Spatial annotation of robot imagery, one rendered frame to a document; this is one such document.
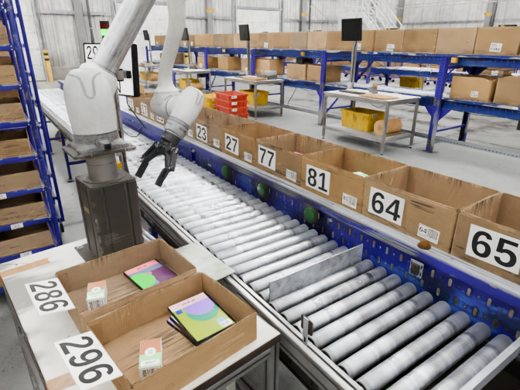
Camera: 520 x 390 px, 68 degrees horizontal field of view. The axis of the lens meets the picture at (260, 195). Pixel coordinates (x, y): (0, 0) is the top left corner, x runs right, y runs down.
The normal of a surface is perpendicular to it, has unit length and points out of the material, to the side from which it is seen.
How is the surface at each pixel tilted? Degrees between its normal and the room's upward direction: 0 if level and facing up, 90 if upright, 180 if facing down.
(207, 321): 0
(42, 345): 0
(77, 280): 89
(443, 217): 90
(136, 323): 88
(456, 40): 88
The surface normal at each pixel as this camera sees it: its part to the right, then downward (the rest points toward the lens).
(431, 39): -0.81, 0.22
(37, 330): 0.00, -0.93
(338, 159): 0.55, 0.31
